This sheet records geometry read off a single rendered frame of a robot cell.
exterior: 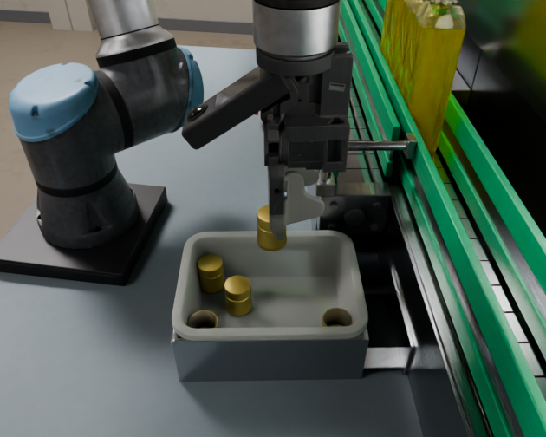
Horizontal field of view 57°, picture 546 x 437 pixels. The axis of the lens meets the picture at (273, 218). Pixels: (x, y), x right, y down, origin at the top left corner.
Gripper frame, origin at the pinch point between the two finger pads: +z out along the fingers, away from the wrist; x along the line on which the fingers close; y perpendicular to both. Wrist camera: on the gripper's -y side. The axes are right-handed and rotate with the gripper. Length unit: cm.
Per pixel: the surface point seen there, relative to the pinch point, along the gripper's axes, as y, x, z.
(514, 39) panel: 34.5, 24.1, -11.5
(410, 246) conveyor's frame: 16.5, -0.8, 4.2
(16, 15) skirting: -179, 346, 83
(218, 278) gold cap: -7.3, 2.5, 12.3
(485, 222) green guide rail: 25.3, 0.2, 1.5
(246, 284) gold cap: -3.4, -0.5, 10.4
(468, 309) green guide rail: 18.0, -14.3, -0.1
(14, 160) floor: -115, 156, 90
